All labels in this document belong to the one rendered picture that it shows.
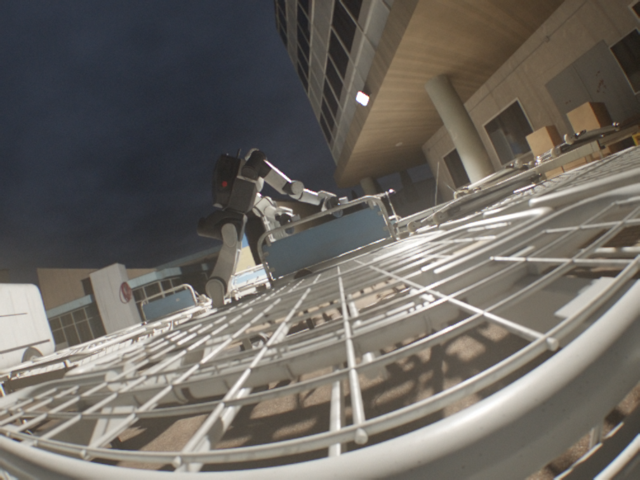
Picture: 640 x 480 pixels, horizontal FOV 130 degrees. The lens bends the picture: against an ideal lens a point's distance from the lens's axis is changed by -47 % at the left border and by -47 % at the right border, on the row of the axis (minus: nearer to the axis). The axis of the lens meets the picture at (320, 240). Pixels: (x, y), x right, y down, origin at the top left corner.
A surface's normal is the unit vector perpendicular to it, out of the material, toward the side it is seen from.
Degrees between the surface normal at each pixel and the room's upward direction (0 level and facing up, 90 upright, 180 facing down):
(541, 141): 90
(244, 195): 112
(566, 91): 90
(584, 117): 90
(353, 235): 90
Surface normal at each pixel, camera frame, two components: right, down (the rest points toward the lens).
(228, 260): -0.10, 0.28
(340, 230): 0.06, -0.09
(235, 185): 0.47, 0.17
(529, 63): -0.94, 0.34
